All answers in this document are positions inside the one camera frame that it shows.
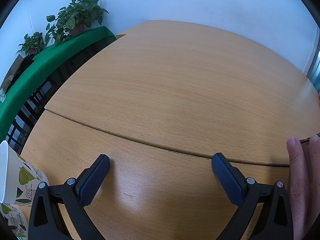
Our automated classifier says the leaf-patterned paper cup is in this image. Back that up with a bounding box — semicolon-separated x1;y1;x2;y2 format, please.
1;203;28;239
1;140;49;206

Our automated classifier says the large potted green plant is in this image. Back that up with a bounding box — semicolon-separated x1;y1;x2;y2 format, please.
44;0;108;45

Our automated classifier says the green cloth covered shelf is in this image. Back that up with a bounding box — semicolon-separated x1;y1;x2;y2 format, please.
1;26;117;140

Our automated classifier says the person's right hand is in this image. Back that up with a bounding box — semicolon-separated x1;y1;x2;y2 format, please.
286;134;319;239

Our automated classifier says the small potted green plant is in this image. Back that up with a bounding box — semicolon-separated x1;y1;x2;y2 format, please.
17;32;46;55

